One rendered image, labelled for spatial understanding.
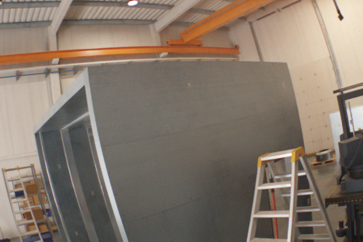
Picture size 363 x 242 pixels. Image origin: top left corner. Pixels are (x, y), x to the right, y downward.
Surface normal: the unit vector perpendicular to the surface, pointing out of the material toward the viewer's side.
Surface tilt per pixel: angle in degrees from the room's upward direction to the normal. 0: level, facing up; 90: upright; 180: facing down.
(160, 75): 90
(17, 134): 90
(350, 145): 90
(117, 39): 90
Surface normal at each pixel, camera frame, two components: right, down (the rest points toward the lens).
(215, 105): 0.61, -0.22
